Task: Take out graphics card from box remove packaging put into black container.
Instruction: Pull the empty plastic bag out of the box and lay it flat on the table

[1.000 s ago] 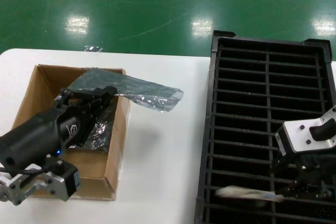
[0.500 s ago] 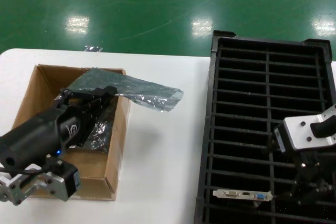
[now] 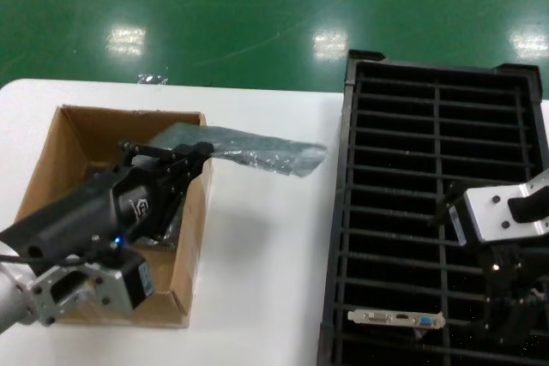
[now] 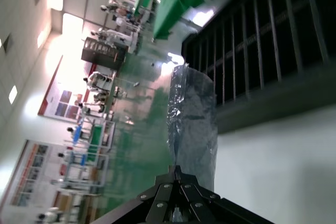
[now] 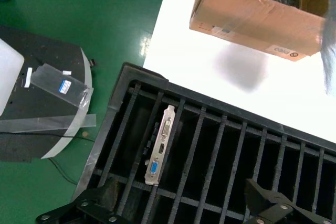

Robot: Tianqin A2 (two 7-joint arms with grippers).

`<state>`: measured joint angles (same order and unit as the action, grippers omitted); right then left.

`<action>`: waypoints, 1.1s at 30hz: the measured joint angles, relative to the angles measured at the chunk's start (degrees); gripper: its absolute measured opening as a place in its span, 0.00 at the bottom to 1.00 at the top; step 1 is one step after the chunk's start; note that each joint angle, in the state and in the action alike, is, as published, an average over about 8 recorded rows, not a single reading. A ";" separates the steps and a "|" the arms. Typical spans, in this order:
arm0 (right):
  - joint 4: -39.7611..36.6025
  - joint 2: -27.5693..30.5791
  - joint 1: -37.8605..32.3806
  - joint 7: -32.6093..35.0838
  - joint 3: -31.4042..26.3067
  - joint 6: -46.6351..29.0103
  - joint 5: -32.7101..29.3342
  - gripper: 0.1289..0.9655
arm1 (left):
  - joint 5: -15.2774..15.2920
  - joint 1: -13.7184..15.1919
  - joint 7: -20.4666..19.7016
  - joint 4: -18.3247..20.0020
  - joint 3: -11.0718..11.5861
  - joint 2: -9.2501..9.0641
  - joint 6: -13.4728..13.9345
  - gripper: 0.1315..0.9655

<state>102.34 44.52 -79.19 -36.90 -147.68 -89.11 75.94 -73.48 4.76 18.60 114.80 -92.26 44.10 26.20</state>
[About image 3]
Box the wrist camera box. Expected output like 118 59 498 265
448 201 475 249
115 249 155 311

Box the black slotted container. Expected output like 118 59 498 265
317 49 549 366

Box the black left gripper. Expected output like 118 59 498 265
0 140 214 263

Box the shiny plastic floor scrap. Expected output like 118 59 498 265
136 74 169 87

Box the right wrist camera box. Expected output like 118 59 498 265
448 201 475 249

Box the grey antistatic bag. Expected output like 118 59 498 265
149 123 327 179

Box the bagged graphics card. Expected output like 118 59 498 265
160 202 186 251

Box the brown cardboard box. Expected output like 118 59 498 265
15 104 214 329

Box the graphics card with metal bracket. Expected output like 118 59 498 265
347 309 446 332

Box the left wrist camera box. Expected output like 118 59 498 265
115 249 155 311

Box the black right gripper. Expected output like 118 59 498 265
482 239 549 345

